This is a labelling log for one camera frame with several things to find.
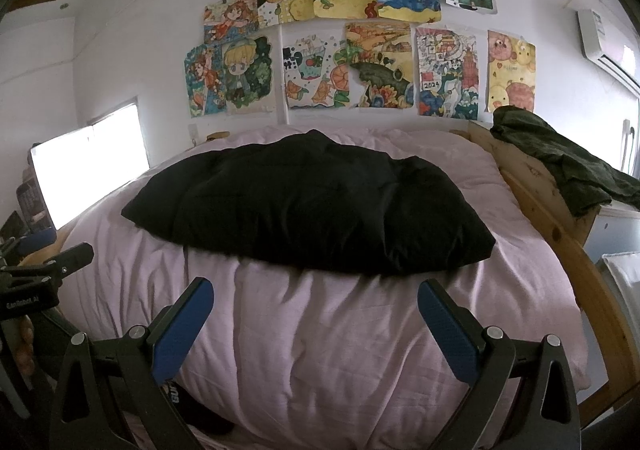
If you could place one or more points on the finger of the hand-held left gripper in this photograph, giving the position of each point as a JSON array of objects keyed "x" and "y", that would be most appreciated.
[
  {"x": 37, "y": 239},
  {"x": 70, "y": 257}
]

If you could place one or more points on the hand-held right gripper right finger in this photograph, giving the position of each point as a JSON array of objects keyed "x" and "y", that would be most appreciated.
[{"x": 445, "y": 330}]

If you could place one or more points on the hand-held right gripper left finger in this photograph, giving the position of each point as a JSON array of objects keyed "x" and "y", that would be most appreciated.
[{"x": 182, "y": 330}]

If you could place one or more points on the black garment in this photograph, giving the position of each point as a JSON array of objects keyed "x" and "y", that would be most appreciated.
[{"x": 310, "y": 205}]

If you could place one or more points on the person's left hand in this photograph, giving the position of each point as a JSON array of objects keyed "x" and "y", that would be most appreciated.
[{"x": 24, "y": 345}]

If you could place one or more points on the dark box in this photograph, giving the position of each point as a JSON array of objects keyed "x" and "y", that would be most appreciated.
[{"x": 30, "y": 202}]

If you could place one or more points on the black printed cloth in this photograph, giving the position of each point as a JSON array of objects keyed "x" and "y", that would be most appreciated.
[{"x": 195, "y": 405}]

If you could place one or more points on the pink duvet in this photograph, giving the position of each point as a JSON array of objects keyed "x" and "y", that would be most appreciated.
[{"x": 325, "y": 330}]

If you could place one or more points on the white pillow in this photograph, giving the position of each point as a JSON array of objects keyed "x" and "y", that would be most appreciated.
[{"x": 625, "y": 280}]

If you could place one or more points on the white cabinet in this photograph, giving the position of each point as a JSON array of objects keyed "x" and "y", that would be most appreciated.
[{"x": 615, "y": 230}]

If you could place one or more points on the dark green garment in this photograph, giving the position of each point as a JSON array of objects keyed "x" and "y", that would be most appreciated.
[{"x": 560, "y": 155}]

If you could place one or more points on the swimming character drawing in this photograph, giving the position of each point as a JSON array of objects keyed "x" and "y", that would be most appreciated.
[{"x": 202, "y": 80}]

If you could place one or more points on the blond character drawing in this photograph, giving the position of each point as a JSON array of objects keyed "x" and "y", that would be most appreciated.
[{"x": 247, "y": 75}]

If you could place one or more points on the city buildings drawing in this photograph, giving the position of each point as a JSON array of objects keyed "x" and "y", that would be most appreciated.
[{"x": 447, "y": 70}]

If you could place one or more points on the yellow pink chicks drawing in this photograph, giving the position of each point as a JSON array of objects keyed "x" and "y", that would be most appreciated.
[{"x": 512, "y": 70}]

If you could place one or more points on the orange-haired girl drawing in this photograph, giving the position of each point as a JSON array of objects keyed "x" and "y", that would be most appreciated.
[{"x": 230, "y": 17}]

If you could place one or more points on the turtles drawing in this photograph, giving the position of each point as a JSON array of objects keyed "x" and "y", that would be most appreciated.
[{"x": 315, "y": 70}]

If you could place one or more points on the white air conditioner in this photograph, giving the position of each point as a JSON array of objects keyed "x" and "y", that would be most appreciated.
[{"x": 600, "y": 37}]

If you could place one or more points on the wooden bed frame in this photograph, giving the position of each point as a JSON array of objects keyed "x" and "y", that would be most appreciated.
[{"x": 560, "y": 230}]

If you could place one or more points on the white wall socket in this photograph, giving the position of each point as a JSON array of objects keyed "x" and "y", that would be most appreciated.
[{"x": 194, "y": 136}]

